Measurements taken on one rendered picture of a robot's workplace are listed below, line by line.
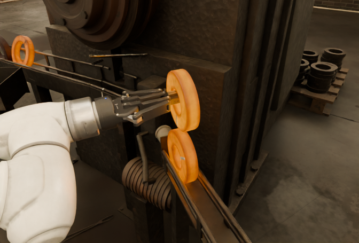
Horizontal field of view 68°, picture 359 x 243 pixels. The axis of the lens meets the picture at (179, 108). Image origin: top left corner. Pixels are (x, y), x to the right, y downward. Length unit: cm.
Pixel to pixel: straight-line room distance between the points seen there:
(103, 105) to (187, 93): 18
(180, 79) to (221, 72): 28
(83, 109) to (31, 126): 10
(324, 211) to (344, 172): 38
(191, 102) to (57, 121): 28
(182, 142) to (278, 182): 113
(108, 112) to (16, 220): 25
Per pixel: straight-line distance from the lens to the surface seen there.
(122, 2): 86
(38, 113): 59
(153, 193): 94
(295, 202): 168
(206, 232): 62
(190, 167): 70
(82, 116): 58
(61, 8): 101
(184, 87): 59
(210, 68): 88
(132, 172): 99
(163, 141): 82
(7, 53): 181
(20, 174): 50
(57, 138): 56
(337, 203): 178
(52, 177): 50
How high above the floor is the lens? 122
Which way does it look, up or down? 32 degrees down
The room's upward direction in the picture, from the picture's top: straight up
